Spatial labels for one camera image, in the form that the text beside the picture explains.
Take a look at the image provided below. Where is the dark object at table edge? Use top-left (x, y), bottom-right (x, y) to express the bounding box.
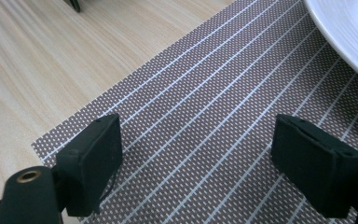
top-left (64, 0), bottom-right (82, 13)

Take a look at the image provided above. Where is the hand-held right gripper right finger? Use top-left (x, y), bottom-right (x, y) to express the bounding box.
top-left (270, 113), bottom-right (358, 219)

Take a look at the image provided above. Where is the brown striped woven placemat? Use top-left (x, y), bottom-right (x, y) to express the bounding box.
top-left (31, 0), bottom-right (358, 224)

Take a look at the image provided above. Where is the white plate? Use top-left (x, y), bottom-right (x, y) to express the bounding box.
top-left (302, 0), bottom-right (358, 90)

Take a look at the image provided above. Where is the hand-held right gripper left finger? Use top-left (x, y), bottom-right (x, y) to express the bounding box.
top-left (55, 113), bottom-right (124, 217)

